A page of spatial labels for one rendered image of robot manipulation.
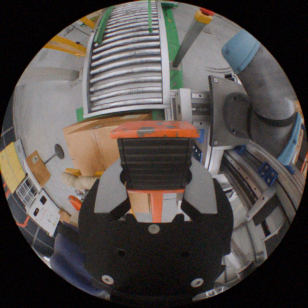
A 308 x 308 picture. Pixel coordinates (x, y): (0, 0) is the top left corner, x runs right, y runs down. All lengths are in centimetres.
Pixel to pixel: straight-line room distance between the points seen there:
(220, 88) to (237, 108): 8
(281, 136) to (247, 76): 11
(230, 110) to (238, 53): 19
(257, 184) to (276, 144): 21
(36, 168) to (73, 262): 194
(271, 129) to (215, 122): 18
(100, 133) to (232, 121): 46
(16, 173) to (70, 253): 725
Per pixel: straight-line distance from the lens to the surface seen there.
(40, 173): 216
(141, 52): 89
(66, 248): 36
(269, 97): 17
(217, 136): 32
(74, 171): 44
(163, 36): 94
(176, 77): 137
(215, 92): 31
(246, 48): 15
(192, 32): 76
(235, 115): 29
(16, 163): 750
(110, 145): 42
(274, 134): 21
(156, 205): 19
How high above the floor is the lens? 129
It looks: 62 degrees down
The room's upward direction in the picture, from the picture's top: 176 degrees counter-clockwise
